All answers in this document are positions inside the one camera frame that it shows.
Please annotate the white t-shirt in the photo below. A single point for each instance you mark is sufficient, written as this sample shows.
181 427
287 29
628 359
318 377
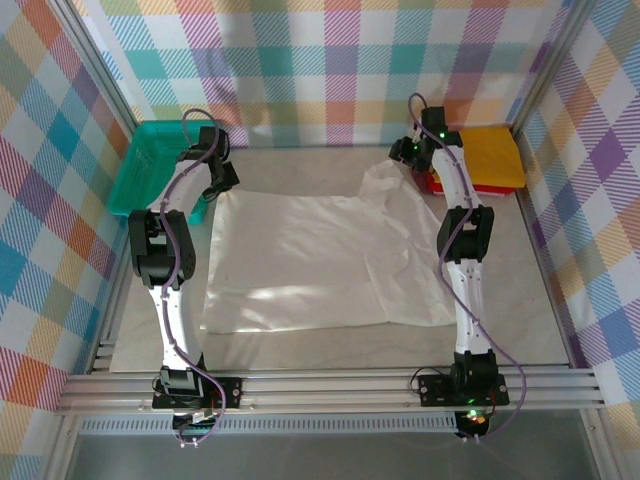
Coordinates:
300 240

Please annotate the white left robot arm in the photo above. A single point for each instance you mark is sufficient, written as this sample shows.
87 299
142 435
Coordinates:
175 310

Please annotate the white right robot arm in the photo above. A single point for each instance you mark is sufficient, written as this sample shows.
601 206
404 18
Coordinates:
467 310

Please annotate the teal plastic basket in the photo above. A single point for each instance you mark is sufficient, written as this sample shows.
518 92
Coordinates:
145 160

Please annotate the folded yellow t-shirt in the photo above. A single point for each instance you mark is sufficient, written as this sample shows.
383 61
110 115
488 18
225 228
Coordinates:
495 155

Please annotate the folded red t-shirt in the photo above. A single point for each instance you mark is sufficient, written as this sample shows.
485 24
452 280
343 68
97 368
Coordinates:
492 190

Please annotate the green left controller board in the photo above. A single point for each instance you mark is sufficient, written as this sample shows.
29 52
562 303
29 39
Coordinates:
195 429

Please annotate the aluminium frame upright post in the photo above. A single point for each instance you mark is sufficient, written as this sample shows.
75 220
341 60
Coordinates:
95 60
550 65

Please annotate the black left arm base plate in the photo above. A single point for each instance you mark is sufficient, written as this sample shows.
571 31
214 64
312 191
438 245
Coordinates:
232 392

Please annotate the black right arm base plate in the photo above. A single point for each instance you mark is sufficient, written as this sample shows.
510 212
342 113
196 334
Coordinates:
435 390

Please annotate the aluminium frame rail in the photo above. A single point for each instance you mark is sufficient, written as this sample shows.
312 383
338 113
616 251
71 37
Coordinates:
325 395

